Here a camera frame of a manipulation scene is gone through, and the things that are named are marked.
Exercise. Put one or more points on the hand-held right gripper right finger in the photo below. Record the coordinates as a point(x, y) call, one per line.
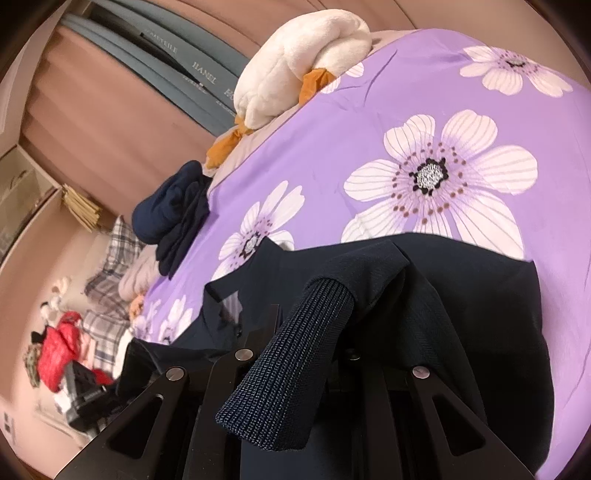
point(429, 401)

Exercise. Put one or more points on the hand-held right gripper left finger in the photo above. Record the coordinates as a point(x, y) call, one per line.
point(203, 397)

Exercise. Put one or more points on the navy knit sweater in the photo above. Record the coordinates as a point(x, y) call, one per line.
point(461, 300)

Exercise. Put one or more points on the red puffer jacket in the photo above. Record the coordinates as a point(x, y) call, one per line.
point(57, 346)

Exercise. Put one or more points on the patterned cloth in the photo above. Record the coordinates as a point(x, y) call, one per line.
point(31, 364)

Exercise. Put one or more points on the white soft toy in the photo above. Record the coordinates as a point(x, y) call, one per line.
point(57, 293)

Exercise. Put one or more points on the beige pillow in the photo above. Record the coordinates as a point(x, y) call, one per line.
point(138, 277)

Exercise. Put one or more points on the grey plaid cloth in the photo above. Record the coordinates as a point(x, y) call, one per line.
point(122, 240)

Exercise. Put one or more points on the stack of wooden boards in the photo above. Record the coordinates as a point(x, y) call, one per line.
point(83, 210)

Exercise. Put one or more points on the folded navy garment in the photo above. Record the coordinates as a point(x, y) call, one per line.
point(166, 207)

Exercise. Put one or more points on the beige cabinet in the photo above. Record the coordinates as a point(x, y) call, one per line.
point(23, 194)

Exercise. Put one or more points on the purple floral bed sheet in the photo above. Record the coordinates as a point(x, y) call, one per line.
point(346, 115)

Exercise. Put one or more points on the grey-blue printed panels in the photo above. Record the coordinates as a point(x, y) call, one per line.
point(120, 50)

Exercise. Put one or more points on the white plush duck toy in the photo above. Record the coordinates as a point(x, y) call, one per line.
point(295, 60)

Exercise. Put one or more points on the white wall socket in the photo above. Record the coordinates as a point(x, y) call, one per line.
point(7, 423)

